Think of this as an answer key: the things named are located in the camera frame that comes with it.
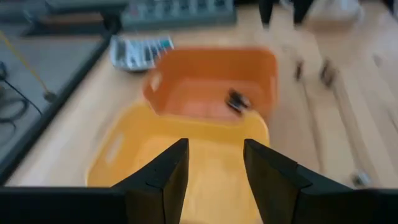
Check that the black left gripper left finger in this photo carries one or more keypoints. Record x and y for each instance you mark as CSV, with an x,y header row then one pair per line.
x,y
161,186

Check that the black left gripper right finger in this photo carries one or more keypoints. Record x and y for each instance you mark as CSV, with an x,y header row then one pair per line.
x,y
273,186

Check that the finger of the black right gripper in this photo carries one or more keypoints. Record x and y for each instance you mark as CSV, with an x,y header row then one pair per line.
x,y
265,12
300,11

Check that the yellow plastic bin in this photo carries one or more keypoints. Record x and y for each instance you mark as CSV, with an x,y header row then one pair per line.
x,y
140,149

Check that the black battery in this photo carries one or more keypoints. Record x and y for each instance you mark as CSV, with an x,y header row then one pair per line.
x,y
237,101
326,73

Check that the orange plastic bin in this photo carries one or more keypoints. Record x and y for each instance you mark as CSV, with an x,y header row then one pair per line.
x,y
202,71

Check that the silver black-topped battery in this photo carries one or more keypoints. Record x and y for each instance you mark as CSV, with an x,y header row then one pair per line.
x,y
360,179

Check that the grey power strip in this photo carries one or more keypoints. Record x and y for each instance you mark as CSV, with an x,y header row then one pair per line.
x,y
174,15

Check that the grey desk calculator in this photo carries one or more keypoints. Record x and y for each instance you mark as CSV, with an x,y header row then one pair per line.
x,y
133,53

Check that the black aluminium table frame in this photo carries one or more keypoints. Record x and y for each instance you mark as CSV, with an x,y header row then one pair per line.
x,y
51,109

